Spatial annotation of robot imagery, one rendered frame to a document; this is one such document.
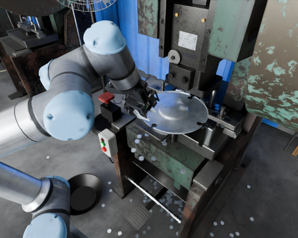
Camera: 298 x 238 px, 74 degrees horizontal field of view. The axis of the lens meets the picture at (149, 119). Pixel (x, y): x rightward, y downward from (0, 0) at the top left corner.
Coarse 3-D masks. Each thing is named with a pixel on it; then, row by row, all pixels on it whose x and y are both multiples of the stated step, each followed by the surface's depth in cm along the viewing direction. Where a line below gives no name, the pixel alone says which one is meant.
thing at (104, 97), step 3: (105, 93) 98; (108, 93) 98; (111, 93) 98; (99, 96) 96; (102, 96) 96; (105, 96) 96; (108, 96) 96; (111, 96) 96; (99, 99) 96; (102, 99) 95; (105, 99) 95; (108, 99) 95; (111, 99) 96; (108, 102) 99
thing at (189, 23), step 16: (192, 0) 69; (208, 0) 62; (176, 16) 66; (192, 16) 63; (176, 32) 70; (192, 32) 66; (176, 48) 73; (192, 48) 69; (176, 64) 75; (192, 64) 72; (176, 80) 77; (192, 80) 74; (208, 80) 79
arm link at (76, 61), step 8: (80, 48) 41; (64, 56) 41; (72, 56) 40; (80, 56) 40; (48, 64) 41; (56, 64) 40; (64, 64) 38; (72, 64) 39; (80, 64) 40; (88, 64) 40; (40, 72) 40; (48, 72) 40; (56, 72) 37; (80, 72) 38; (88, 72) 41; (48, 80) 40; (88, 80) 39; (48, 88) 41
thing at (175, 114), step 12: (156, 96) 93; (168, 96) 93; (180, 96) 93; (156, 108) 86; (168, 108) 85; (180, 108) 85; (192, 108) 86; (204, 108) 86; (144, 120) 79; (156, 120) 80; (168, 120) 80; (180, 120) 80; (192, 120) 80; (204, 120) 80; (168, 132) 74; (180, 132) 75
